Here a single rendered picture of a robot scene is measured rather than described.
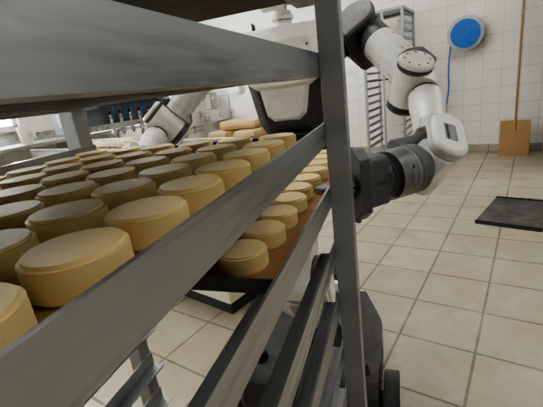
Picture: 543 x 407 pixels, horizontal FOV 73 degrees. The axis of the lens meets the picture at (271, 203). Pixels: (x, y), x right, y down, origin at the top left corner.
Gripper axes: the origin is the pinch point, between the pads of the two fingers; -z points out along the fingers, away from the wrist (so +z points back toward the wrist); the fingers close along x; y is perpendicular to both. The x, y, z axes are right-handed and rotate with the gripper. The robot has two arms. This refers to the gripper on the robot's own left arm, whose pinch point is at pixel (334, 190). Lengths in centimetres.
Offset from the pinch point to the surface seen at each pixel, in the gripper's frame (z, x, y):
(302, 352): -19.8, -8.2, 20.5
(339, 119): -3.0, 11.8, 6.9
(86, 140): -33.3, 12.5, -25.4
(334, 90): -3.3, 15.5, 6.7
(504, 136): 405, -71, -223
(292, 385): -22.7, -8.3, 23.5
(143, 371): -34, -35, -24
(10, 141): -113, -1, -498
